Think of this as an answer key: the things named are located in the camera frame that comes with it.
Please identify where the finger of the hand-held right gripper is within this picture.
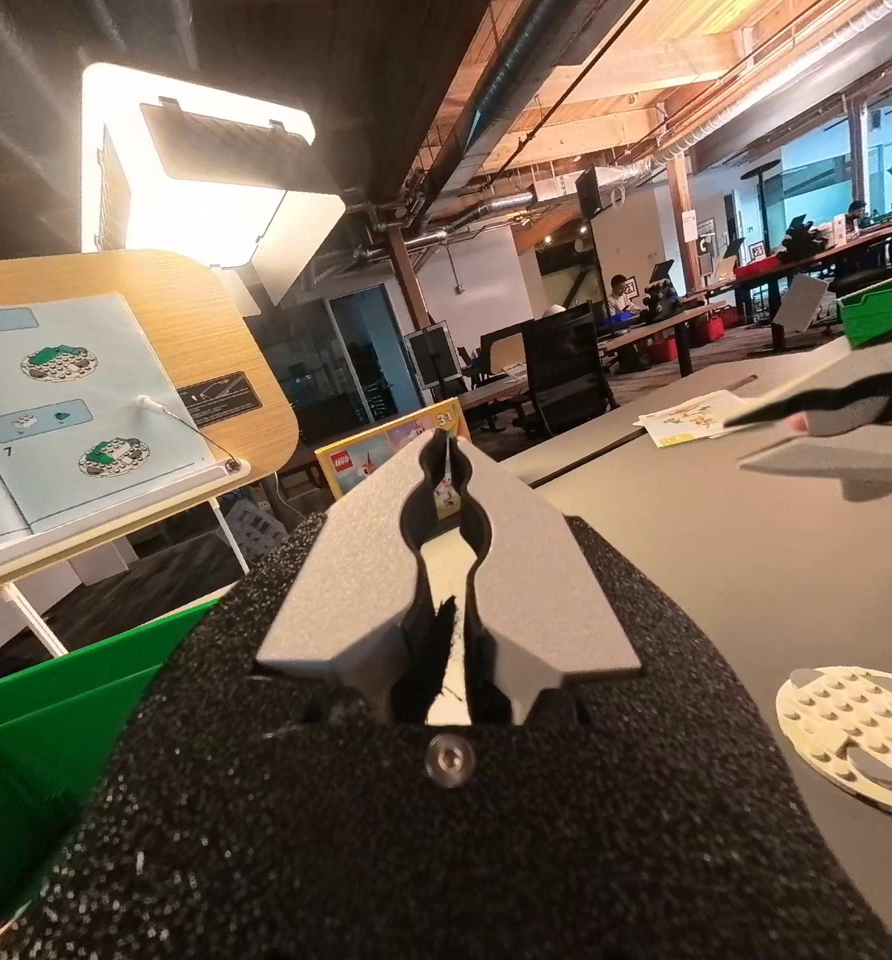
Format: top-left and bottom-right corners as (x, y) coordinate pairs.
(722, 322), (892, 438)
(737, 429), (892, 502)

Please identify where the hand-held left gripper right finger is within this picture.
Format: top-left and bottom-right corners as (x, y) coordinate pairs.
(448, 433), (644, 727)

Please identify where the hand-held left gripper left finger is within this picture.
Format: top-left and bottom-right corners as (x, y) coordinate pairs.
(254, 429), (451, 725)

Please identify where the round white lego plate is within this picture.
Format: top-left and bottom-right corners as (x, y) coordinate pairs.
(774, 663), (892, 824)

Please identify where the yellow lego box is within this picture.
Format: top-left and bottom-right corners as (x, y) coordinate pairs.
(314, 397), (471, 526)

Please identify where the green plastic bin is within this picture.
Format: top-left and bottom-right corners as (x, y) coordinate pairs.
(0, 598), (224, 960)
(834, 264), (892, 351)

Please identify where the grey tilted board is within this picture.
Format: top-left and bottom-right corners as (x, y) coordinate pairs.
(772, 273), (830, 336)

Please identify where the white paper leaflet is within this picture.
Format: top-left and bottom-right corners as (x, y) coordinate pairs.
(633, 390), (762, 451)

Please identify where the computer monitor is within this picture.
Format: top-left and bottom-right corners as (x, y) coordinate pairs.
(404, 321), (464, 393)

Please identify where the light blue instruction booklet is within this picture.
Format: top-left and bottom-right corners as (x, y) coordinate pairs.
(0, 292), (213, 562)

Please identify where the studio light panel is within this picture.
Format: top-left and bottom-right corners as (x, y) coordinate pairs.
(80, 62), (347, 305)

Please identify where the white elastic page cord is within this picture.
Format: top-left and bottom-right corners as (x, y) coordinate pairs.
(137, 393), (246, 475)

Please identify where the silver spiral duct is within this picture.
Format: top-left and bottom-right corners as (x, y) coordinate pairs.
(626, 41), (892, 181)

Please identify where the grey corrugated ceiling duct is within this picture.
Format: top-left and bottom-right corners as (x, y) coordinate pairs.
(416, 0), (560, 219)

